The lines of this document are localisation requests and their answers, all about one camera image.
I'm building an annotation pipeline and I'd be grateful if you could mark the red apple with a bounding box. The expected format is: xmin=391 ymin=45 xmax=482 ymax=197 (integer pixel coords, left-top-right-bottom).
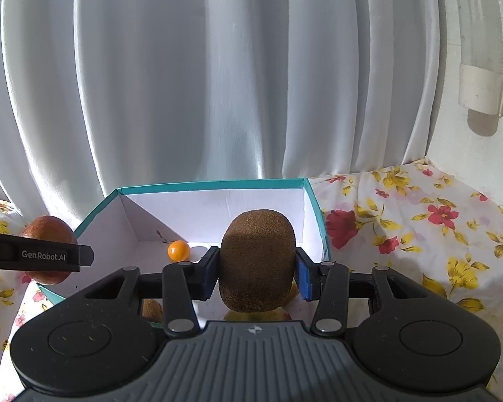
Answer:
xmin=18 ymin=215 xmax=78 ymax=286

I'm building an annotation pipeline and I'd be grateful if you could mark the large brown kiwi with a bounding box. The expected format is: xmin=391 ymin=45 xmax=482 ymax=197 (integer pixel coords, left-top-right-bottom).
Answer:
xmin=218 ymin=208 xmax=296 ymax=313

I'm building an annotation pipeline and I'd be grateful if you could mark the floral printed tablecloth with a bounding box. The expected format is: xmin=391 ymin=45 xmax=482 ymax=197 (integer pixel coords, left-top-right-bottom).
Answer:
xmin=0 ymin=157 xmax=503 ymax=402

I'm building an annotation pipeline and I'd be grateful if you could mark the smooth yellow pear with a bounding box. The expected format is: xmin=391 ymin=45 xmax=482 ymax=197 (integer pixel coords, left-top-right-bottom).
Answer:
xmin=224 ymin=306 xmax=295 ymax=324

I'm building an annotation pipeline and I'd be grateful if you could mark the white plastic pipe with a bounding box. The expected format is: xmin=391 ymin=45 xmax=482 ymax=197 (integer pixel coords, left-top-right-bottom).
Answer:
xmin=448 ymin=0 xmax=503 ymax=135

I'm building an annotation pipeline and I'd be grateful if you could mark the teal cardboard box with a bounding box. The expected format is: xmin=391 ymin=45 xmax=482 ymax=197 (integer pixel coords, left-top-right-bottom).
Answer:
xmin=37 ymin=177 xmax=332 ymax=331

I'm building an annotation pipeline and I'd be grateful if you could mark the small round orange kumquat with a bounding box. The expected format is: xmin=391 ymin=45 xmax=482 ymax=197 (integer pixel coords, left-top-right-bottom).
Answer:
xmin=168 ymin=240 xmax=191 ymax=262

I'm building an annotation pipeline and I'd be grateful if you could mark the small brown kiwi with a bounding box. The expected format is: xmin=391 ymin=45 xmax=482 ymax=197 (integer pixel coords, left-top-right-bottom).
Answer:
xmin=142 ymin=298 xmax=164 ymax=322

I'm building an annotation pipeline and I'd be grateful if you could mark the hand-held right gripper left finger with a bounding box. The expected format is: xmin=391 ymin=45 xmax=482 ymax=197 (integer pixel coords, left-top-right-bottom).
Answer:
xmin=69 ymin=246 xmax=221 ymax=336

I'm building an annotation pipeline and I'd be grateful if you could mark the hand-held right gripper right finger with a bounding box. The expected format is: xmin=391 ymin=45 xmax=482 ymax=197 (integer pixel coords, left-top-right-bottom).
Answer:
xmin=295 ymin=248 xmax=447 ymax=336

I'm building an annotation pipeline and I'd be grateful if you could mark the white curtain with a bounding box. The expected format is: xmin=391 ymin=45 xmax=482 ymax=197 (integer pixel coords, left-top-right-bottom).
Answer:
xmin=0 ymin=0 xmax=449 ymax=229

